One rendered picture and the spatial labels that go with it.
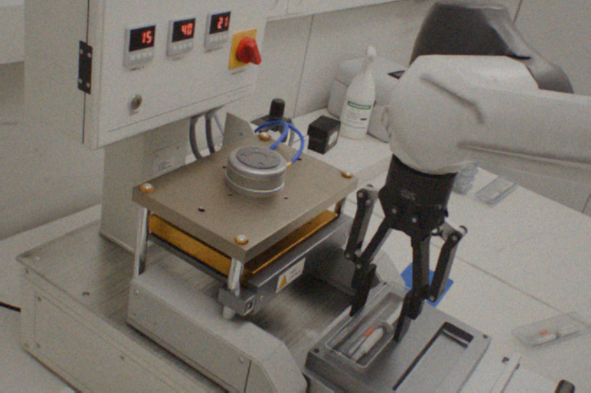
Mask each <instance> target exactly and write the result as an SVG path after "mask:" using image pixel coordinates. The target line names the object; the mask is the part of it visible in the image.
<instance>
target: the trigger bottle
mask: <svg viewBox="0 0 591 393"><path fill-rule="evenodd" d="M375 59H376V51H375V48H374V47H371V46H367V47H366V50H365V59H363V60H362V64H361V71H360V72H359V73H358V74H357V75H356V76H355V77H354V78H353V80H352V82H351V83H350V84H349V86H348V88H347V92H346V96H345V100H344V105H343V109H342V113H341V117H340V121H341V127H340V131H339V133H340V134H341V135H343V136H345V137H346V138H349V139H355V140H360V139H362V138H364V137H365V136H366V133H367V130H368V123H369V119H370V115H371V112H372V108H373V104H374V100H375V82H374V79H373V77H372V75H371V72H372V69H373V67H374V63H375Z"/></svg>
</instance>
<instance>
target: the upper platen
mask: <svg viewBox="0 0 591 393"><path fill-rule="evenodd" d="M337 216H338V215H337V214H335V213H333V212H332V211H330V210H328V209H326V210H325V211H324V212H322V213H321V214H319V215H317V216H316V217H314V218H313V219H311V220H310V221H308V222H306V223H305V224H303V225H302V226H300V227H299V228H297V229H295V230H294V231H292V232H291V233H289V234H288V235H286V236H285V237H283V238H282V239H281V240H279V241H278V242H276V243H275V244H273V245H271V246H270V247H268V248H267V249H265V250H264V251H262V252H261V253H260V254H258V255H257V256H255V257H254V258H252V259H250V260H249V261H247V262H246V263H244V270H243V277H242V281H241V286H242V287H244V288H246V289H247V287H248V282H249V280H251V279H253V278H254V277H256V276H257V275H258V274H259V273H260V272H262V271H263V270H265V269H266V268H267V267H269V266H270V265H271V264H272V263H274V262H275V261H277V260H278V259H280V258H281V257H283V256H284V255H286V254H287V253H289V252H290V251H292V250H293V249H295V247H297V246H298V245H299V244H301V243H303V242H305V241H307V240H308V239H309V238H311V237H313V236H314V235H316V234H317V233H318V232H319V231H320V230H322V229H323V228H325V227H326V226H328V225H329V224H331V223H332V222H334V221H335V220H337ZM150 230H151V231H152V232H151V233H150V236H149V237H148V239H149V240H150V241H152V242H154V243H155V244H158V245H159V246H161V247H163V248H164V249H166V250H167V251H169V252H171V253H173V254H174V255H176V256H178V257H179V258H182V259H183V260H185V261H186V262H187V263H189V264H191V265H192V266H195V267H196V268H198V269H200V270H201V271H202V272H203V273H205V274H206V275H208V276H210V277H211V278H213V279H215V280H217V281H219V282H220V283H222V284H223V285H225V284H226V283H227V282H228V280H229V275H230V264H231V259H232V257H231V256H230V255H228V254H226V253H224V252H223V251H219V250H217V249H216V248H215V247H213V246H211V245H210V244H207V243H205V242H204V241H202V240H200V239H199V238H198V237H195V236H193V235H192V234H190V233H188V232H186V231H184V230H183V229H181V228H179V227H178V226H176V225H174V224H172V223H171V222H168V221H166V220H165V219H164V218H162V217H160V216H159V215H156V214H153V215H151V220H150Z"/></svg>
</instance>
